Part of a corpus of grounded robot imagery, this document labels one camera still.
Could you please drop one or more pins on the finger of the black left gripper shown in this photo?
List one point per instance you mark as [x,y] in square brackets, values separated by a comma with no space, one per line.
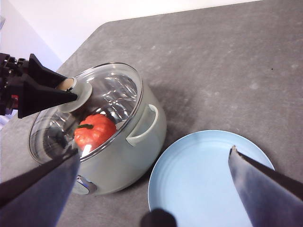
[40,99]
[42,74]

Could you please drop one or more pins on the pale green electric steamer pot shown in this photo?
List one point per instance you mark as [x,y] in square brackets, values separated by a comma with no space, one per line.
[142,146]

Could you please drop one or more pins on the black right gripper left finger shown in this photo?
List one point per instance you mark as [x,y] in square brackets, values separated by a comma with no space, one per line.
[40,196]

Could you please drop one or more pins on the blue round plate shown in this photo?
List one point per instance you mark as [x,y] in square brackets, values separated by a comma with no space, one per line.
[189,177]

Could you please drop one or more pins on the glass lid with green knob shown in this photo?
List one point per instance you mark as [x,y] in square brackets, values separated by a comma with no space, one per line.
[81,94]

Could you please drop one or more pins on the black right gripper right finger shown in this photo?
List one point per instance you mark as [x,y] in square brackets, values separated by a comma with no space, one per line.
[267,196]

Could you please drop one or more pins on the orange toy pumpkin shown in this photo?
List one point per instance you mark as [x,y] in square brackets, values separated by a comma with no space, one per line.
[99,134]

